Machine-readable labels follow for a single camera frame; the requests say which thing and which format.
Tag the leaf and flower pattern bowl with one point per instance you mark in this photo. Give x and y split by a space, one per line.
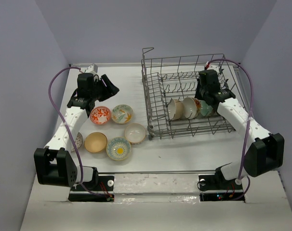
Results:
122 114

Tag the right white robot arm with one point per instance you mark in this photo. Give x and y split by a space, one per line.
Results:
262 150

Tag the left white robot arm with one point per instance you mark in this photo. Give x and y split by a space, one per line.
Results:
54 163

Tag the orange coral pattern bowl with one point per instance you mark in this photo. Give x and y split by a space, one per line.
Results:
100 115

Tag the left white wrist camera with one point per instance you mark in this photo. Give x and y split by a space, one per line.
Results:
92 68

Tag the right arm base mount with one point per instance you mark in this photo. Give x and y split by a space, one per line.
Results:
224 185

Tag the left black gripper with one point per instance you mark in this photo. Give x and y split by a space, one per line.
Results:
110 91

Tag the small patterned bowl under arm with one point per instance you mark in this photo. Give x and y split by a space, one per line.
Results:
79 140

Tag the grey wire dish rack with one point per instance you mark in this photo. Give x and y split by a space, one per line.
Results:
175 78

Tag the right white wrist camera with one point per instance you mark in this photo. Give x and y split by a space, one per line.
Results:
210 66

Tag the mint green bowl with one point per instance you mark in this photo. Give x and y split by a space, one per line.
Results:
206 110

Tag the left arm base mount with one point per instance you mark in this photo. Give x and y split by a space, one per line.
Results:
99 187

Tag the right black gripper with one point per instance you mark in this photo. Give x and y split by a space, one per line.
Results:
198 95

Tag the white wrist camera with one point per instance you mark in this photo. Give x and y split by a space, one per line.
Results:
210 66
92 68

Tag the tan orange bowl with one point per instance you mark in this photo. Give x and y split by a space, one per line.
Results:
95 142

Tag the plain white bowl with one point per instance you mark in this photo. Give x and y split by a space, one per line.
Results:
192 107

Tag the teal bowl with yellow centre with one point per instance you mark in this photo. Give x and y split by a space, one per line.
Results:
118 149

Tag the white bowl with patterned outside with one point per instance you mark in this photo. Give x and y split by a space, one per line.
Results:
135 133

